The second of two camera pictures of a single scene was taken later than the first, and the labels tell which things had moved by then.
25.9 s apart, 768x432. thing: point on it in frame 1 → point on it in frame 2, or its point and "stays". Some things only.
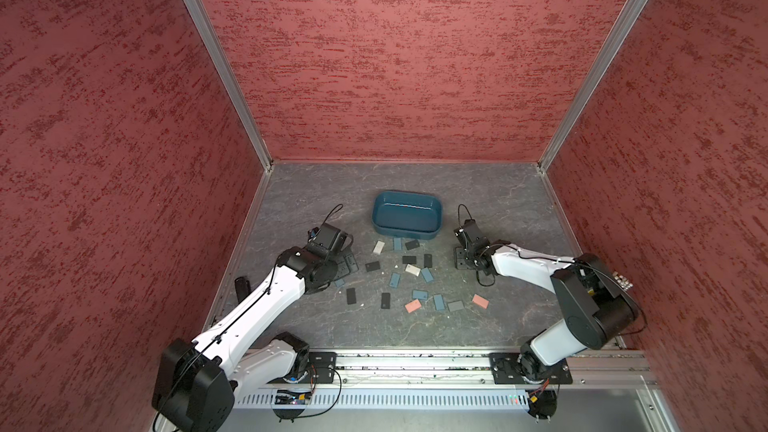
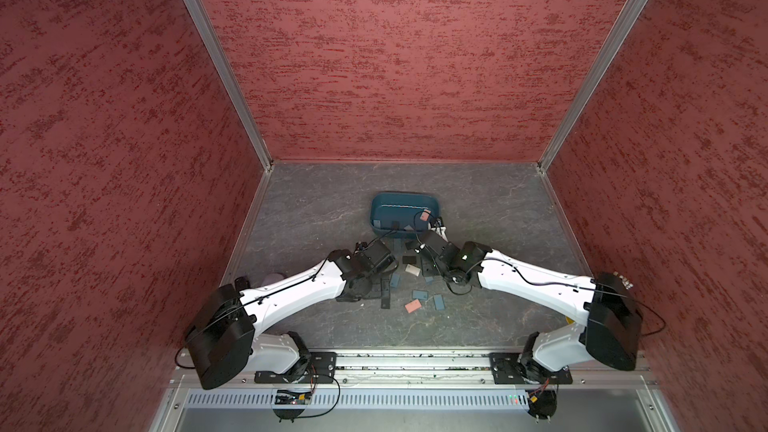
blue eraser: [439, 302] stays
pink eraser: [413, 306] stays
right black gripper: [459, 259] → [426, 266]
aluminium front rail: [427, 369] stays
